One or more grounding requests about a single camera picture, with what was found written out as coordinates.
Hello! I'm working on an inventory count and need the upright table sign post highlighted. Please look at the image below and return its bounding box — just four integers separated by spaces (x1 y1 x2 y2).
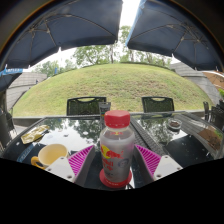
98 101 112 131

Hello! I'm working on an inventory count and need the cream cup with yellow handle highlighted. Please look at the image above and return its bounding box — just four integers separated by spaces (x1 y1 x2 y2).
30 143 70 170

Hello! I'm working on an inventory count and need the yellow snack packet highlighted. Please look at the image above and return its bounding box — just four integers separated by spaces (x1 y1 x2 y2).
20 124 51 145

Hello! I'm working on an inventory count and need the black wicker chair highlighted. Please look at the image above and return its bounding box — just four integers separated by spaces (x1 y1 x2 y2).
66 96 108 117
141 95 175 113
209 105 224 131

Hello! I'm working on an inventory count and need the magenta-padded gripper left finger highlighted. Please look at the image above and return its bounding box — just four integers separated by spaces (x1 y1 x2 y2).
44 144 101 188

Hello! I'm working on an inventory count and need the navy patio umbrella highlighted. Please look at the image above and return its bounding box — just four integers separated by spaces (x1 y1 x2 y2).
125 0 224 73
0 0 124 71

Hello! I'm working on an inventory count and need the red-capped clear drink bottle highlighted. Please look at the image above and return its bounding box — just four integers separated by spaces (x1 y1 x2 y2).
99 110 136 185

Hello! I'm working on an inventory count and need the beige patio umbrella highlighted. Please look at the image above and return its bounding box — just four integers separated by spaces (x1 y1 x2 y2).
202 70 224 90

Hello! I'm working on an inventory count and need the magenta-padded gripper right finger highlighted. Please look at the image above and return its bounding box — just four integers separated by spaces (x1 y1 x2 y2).
132 143 184 184

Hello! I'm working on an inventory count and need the small round ashtray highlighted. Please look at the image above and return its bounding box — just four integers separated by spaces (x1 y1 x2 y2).
167 118 183 131

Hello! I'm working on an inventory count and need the blue printed patio umbrella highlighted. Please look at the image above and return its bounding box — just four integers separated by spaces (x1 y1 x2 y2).
0 67 24 93

